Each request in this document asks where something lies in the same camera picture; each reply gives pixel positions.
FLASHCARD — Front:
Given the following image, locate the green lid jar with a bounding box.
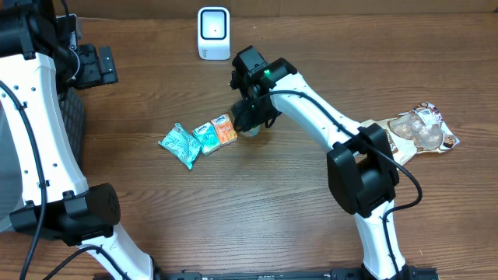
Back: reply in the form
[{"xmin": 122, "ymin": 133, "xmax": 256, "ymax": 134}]
[{"xmin": 240, "ymin": 125, "xmax": 261, "ymax": 138}]

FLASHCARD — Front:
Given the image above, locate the orange tissue pack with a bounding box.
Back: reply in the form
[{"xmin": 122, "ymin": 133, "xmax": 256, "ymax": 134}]
[{"xmin": 211, "ymin": 114, "xmax": 238, "ymax": 146}]

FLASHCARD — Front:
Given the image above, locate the teal tissue pack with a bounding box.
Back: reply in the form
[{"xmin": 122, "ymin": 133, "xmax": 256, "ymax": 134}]
[{"xmin": 192, "ymin": 122, "xmax": 221, "ymax": 156}]

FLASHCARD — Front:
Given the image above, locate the mint green wipes pack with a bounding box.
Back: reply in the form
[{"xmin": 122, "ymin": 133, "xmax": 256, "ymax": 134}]
[{"xmin": 158, "ymin": 123, "xmax": 202, "ymax": 170}]

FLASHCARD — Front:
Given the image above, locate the brown snack bag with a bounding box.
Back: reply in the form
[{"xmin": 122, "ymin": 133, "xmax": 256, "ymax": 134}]
[{"xmin": 361, "ymin": 102, "xmax": 460, "ymax": 165}]

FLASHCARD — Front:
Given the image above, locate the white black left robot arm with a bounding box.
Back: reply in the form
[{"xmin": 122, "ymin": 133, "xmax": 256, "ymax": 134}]
[{"xmin": 1, "ymin": 1, "xmax": 157, "ymax": 279}]

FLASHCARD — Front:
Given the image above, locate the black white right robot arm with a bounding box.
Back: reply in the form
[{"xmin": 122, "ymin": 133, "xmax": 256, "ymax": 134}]
[{"xmin": 230, "ymin": 46, "xmax": 434, "ymax": 279}]

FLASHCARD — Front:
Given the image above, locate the white barcode scanner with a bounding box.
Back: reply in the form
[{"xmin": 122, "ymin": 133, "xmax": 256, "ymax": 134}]
[{"xmin": 197, "ymin": 6, "xmax": 230, "ymax": 61}]

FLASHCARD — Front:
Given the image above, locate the grey plastic basket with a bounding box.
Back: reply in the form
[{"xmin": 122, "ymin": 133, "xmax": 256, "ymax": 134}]
[{"xmin": 1, "ymin": 89, "xmax": 86, "ymax": 232}]

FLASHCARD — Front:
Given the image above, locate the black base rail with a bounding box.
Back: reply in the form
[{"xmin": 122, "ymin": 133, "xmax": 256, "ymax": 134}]
[{"xmin": 154, "ymin": 266, "xmax": 440, "ymax": 280}]

